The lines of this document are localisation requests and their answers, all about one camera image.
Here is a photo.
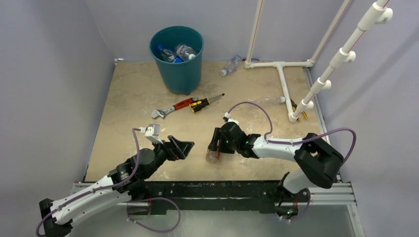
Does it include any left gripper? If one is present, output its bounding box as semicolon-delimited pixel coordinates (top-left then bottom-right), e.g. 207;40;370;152
143;135;194;178

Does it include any red-cap clear bottle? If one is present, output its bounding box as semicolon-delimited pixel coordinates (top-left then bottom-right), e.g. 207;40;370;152
206;149;220;163

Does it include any small Pepsi bottle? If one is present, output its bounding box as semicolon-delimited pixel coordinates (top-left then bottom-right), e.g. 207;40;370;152
172;56;183;63
156;44;176;63

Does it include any white-label clear bottle white cap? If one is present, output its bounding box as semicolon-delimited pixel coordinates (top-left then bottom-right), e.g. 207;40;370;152
174;44;197;61

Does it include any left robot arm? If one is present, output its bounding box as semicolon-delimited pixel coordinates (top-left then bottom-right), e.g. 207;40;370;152
36;135;195;237

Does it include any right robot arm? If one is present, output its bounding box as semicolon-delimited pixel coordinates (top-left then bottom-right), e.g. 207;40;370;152
207;122;344;201

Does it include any teal plastic bin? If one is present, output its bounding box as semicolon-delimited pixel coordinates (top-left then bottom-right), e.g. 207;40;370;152
149;26;204;95

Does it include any yellow tool by pipe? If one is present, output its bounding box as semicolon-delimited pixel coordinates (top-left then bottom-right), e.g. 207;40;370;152
291;100;309;121

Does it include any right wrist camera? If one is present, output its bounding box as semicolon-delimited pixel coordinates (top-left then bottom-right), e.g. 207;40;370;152
223;112;239;124

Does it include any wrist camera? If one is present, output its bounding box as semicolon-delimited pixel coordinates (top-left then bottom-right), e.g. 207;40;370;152
223;112;239;124
138;123;163;144

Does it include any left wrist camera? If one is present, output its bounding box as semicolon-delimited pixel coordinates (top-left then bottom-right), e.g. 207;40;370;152
138;123;163;144

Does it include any yellow black handled screwdriver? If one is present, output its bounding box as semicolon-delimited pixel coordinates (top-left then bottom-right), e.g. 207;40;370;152
189;93;225;113

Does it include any red-handled adjustable wrench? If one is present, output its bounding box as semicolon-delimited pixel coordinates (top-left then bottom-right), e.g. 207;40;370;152
151;97;199;119

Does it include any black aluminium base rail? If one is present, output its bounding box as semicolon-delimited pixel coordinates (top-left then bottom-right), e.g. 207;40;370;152
67;178;354;217

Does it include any purple cable loop under rail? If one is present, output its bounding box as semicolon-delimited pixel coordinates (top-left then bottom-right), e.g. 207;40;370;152
126;197;182;234

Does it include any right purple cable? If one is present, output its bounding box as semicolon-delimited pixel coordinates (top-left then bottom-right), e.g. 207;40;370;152
227;101;357;171

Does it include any white PVC pipe frame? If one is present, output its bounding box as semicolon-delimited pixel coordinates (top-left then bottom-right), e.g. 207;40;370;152
244;0;393;123

